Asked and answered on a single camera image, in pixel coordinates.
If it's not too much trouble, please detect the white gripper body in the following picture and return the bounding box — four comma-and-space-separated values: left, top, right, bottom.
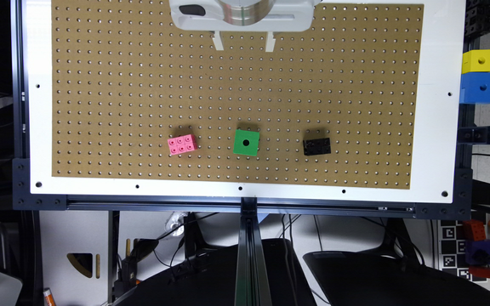
169, 0, 320, 32

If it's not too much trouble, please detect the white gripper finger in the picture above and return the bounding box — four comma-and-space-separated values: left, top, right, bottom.
265, 31, 276, 53
212, 31, 224, 51

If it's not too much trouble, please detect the pink block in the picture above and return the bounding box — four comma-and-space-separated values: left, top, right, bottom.
167, 134, 198, 155

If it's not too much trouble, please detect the green cube block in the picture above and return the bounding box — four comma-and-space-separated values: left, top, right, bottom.
233, 129, 259, 156

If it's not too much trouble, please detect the yellow cube block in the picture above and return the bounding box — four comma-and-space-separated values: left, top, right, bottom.
462, 49, 490, 74

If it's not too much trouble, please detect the black block stack top right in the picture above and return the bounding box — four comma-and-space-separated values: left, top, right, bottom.
464, 0, 490, 40

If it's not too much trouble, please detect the blue cube block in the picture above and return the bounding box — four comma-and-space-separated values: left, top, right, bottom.
459, 72, 490, 105

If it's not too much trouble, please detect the red block lower right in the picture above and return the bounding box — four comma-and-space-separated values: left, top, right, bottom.
463, 219, 487, 241

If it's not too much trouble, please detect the purple block lower right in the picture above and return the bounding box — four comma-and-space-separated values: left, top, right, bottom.
465, 240, 490, 265

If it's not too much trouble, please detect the small red block bottom right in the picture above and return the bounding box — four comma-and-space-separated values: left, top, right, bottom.
469, 265, 490, 279

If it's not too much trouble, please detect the brown pegboard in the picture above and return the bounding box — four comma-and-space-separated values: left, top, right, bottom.
51, 1, 424, 189

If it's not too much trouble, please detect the black chair left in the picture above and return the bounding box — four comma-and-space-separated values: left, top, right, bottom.
115, 239, 316, 306

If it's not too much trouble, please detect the black chair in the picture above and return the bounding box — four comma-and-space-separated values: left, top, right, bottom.
304, 251, 490, 306
115, 239, 316, 306

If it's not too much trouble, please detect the black chair right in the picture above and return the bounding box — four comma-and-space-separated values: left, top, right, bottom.
304, 251, 490, 306

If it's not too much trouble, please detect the fiducial marker sheet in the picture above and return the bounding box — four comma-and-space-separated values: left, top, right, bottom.
436, 220, 472, 281

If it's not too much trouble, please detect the orange tube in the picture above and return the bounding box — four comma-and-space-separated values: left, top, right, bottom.
43, 288, 56, 306

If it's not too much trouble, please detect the black aluminium frame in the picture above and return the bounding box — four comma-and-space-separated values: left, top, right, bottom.
9, 0, 490, 306

